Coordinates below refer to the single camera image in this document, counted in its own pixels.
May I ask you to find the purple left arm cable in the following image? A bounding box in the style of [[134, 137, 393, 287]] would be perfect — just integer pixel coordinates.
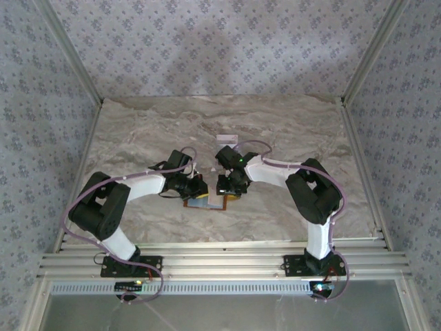
[[61, 146, 199, 306]]

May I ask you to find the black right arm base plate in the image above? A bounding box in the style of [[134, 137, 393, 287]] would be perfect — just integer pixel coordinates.
[[283, 254, 347, 277]]

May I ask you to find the brown leather card holder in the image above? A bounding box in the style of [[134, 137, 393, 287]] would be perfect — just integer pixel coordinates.
[[183, 192, 231, 212]]

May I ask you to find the aluminium right frame post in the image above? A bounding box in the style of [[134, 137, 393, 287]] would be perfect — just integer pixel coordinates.
[[339, 0, 409, 250]]

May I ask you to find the grey metal panel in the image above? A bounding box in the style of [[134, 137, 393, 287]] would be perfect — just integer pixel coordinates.
[[44, 279, 411, 331]]

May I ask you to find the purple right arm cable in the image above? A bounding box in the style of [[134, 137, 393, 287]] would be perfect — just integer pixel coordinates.
[[236, 139, 351, 304]]

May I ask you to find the grey slotted cable duct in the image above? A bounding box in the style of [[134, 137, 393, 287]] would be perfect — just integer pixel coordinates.
[[50, 279, 316, 296]]

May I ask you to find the aluminium left frame post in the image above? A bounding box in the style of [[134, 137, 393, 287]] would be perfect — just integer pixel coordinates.
[[36, 0, 105, 252]]

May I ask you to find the aluminium rail beam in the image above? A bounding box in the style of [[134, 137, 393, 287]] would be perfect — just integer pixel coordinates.
[[36, 241, 413, 280]]

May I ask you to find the aluminium frame post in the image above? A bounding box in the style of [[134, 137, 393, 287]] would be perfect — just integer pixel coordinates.
[[36, 0, 105, 252], [339, 0, 409, 250]]

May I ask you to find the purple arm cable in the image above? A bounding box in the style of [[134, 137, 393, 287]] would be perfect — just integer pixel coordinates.
[[236, 139, 351, 304], [61, 146, 199, 306]]

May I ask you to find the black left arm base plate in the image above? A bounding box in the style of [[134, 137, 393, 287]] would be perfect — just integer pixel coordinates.
[[100, 254, 163, 279]]

